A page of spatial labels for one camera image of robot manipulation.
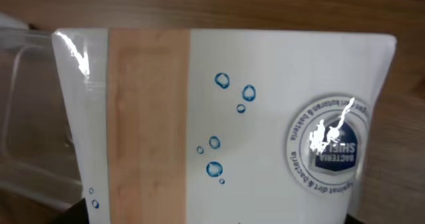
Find clear plastic container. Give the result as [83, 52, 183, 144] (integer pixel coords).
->
[1, 13, 82, 211]

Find white Hansaplast plaster box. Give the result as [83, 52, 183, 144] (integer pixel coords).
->
[52, 28, 397, 223]

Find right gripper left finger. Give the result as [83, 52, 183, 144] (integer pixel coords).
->
[49, 198, 90, 224]

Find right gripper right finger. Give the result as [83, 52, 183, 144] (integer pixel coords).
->
[345, 214, 364, 224]

